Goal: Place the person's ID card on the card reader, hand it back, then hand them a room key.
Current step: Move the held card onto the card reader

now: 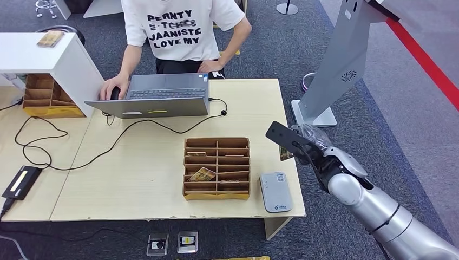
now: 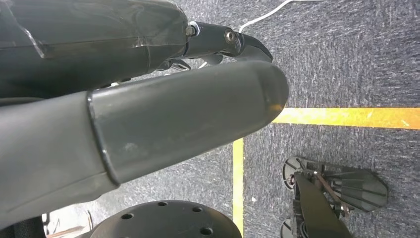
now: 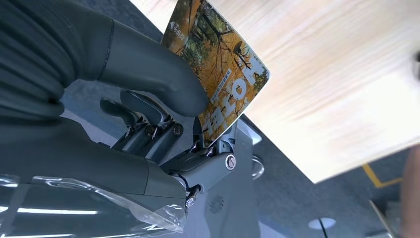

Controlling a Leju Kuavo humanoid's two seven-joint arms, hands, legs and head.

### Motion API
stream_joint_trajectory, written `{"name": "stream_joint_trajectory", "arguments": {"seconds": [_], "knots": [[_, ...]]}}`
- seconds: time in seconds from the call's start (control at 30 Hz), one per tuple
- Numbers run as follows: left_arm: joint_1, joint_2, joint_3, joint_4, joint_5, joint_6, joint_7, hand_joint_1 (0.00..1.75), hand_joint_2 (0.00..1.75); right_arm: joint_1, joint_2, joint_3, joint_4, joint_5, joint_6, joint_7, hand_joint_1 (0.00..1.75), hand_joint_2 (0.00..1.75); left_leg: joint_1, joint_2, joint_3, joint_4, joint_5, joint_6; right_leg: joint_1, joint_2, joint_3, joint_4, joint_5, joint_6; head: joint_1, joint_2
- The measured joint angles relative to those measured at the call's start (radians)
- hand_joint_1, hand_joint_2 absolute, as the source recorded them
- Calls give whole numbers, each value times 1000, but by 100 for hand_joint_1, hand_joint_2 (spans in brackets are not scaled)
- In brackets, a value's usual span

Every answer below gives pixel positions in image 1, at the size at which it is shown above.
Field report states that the person's left hand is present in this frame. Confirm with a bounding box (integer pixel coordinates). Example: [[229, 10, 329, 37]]
[[197, 59, 225, 74]]

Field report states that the person's right hand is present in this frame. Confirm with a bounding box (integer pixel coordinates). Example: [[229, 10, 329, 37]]
[[99, 73, 130, 101]]

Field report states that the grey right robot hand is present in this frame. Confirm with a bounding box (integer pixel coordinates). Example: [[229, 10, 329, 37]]
[[292, 123, 334, 152]]

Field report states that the person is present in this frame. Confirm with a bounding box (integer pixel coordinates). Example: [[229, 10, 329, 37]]
[[99, 0, 253, 101]]

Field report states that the grey card reader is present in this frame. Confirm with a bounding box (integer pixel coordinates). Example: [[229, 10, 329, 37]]
[[259, 171, 294, 214]]

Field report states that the brown cardboard card organizer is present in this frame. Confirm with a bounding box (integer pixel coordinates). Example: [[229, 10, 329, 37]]
[[23, 73, 87, 119], [182, 137, 251, 200]]

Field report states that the gold card lying slanted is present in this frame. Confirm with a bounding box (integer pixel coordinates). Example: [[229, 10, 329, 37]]
[[188, 167, 217, 183]]

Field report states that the black reader box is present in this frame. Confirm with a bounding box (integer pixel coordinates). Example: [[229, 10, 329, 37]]
[[2, 165, 43, 200]]

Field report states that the white shelf unit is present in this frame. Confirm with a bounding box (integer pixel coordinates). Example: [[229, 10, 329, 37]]
[[0, 32, 106, 118]]

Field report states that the grey laptop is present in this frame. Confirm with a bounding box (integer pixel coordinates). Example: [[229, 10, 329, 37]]
[[84, 73, 211, 119]]

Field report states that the round ringed base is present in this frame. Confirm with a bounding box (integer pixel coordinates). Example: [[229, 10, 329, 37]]
[[302, 71, 319, 92]]

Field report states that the black round stool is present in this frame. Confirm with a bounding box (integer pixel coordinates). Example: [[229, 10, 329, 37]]
[[36, 24, 86, 46]]

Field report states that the grey kiosk stand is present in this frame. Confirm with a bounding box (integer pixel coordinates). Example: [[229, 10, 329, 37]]
[[291, 0, 424, 128]]

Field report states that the stack of gold cards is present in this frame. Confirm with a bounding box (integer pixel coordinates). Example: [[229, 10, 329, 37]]
[[36, 30, 65, 48]]

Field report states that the white furniture panel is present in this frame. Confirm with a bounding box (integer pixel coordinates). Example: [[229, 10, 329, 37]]
[[54, 0, 124, 20]]

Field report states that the grey stanchion base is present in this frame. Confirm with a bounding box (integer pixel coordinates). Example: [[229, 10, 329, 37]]
[[276, 0, 299, 16]]

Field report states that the wooden table leg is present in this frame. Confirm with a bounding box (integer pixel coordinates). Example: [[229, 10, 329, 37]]
[[264, 217, 293, 241]]

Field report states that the chrome chair base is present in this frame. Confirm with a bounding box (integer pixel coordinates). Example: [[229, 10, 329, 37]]
[[35, 0, 59, 18]]

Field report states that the yellow strip object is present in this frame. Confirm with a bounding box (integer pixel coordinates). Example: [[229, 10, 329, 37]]
[[209, 256, 270, 260]]

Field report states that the floor socket with label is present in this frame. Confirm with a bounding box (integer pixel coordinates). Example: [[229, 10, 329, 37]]
[[177, 230, 199, 254]]

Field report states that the floor socket with round plug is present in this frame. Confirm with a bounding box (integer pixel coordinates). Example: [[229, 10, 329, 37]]
[[147, 232, 169, 256]]

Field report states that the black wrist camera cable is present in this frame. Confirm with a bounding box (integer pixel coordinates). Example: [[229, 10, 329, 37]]
[[292, 141, 331, 193]]

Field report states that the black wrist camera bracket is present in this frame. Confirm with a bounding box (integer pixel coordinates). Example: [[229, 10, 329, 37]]
[[265, 121, 324, 170]]

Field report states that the long black cable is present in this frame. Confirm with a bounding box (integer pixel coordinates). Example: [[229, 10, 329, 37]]
[[14, 96, 229, 171]]

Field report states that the black reader power cable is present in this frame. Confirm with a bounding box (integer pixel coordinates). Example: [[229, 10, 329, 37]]
[[0, 197, 17, 220]]

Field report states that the white floor cable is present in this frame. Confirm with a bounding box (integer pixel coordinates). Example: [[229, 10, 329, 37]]
[[0, 234, 29, 260]]

